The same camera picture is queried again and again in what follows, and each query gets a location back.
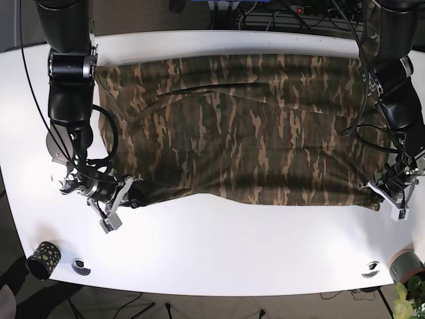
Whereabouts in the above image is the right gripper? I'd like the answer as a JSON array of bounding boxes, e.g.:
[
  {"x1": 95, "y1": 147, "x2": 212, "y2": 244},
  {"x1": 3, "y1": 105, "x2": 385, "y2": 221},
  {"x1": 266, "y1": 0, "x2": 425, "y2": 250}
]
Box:
[{"x1": 85, "y1": 176, "x2": 147, "y2": 233}]

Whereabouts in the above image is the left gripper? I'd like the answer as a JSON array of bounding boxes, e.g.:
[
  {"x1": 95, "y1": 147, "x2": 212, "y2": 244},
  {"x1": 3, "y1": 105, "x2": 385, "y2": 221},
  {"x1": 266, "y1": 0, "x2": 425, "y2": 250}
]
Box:
[{"x1": 363, "y1": 169, "x2": 420, "y2": 221}]

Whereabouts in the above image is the camouflage T-shirt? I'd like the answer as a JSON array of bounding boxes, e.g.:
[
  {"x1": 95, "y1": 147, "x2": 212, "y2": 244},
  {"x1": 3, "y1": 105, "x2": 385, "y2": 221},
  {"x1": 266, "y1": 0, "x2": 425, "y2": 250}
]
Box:
[{"x1": 96, "y1": 54, "x2": 392, "y2": 211}]

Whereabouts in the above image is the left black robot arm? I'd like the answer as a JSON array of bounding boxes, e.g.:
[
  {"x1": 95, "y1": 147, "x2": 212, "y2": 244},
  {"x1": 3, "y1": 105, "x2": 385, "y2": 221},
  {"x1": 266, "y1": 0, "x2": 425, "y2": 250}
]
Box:
[{"x1": 361, "y1": 1, "x2": 424, "y2": 221}]

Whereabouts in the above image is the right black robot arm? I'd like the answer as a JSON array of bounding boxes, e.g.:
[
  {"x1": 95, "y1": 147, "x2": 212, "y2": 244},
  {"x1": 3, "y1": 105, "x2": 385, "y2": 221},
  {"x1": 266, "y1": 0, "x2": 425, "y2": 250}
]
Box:
[{"x1": 36, "y1": 1, "x2": 145, "y2": 233}]

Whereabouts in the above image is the grey plant pot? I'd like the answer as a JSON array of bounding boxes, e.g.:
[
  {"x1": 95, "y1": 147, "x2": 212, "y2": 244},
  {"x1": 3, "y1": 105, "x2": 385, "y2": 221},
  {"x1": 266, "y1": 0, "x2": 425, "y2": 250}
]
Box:
[{"x1": 388, "y1": 249, "x2": 424, "y2": 284}]

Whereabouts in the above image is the right metal table grommet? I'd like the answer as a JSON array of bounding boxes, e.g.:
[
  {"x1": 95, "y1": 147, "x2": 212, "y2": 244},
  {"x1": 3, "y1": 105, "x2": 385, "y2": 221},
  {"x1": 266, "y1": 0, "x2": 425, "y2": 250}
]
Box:
[{"x1": 362, "y1": 261, "x2": 381, "y2": 279}]

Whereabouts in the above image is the metal table grommet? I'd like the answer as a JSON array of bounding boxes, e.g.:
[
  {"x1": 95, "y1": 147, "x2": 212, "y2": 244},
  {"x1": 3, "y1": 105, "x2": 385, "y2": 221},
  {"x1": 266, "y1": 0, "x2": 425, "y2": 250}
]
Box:
[
  {"x1": 362, "y1": 261, "x2": 381, "y2": 279},
  {"x1": 71, "y1": 259, "x2": 91, "y2": 276}
]

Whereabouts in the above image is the left metal table grommet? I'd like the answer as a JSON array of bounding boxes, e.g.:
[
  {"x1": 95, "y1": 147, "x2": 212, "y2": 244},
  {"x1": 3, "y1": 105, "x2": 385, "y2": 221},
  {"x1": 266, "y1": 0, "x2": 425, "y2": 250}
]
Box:
[{"x1": 71, "y1": 259, "x2": 91, "y2": 276}]

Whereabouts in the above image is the black floral cup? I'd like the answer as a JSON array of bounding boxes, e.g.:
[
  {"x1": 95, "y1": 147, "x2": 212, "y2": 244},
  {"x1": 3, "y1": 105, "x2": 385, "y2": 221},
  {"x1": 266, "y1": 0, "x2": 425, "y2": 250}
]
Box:
[{"x1": 26, "y1": 241, "x2": 61, "y2": 280}]

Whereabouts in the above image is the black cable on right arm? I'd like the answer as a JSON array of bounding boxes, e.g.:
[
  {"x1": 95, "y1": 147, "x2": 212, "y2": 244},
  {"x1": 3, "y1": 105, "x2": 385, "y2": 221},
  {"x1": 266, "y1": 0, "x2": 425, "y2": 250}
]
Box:
[{"x1": 19, "y1": 0, "x2": 120, "y2": 173}]

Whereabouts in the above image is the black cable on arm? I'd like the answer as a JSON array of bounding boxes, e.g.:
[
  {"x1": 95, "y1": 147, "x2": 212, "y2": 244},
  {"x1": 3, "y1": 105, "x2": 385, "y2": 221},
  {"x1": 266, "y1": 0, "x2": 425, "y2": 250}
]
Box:
[
  {"x1": 19, "y1": 0, "x2": 120, "y2": 173},
  {"x1": 329, "y1": 0, "x2": 399, "y2": 140}
]

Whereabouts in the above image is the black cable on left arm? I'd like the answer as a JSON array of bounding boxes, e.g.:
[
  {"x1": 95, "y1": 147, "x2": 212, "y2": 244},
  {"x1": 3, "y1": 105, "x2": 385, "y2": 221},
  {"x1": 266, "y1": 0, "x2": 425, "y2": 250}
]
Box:
[{"x1": 329, "y1": 0, "x2": 399, "y2": 140}]

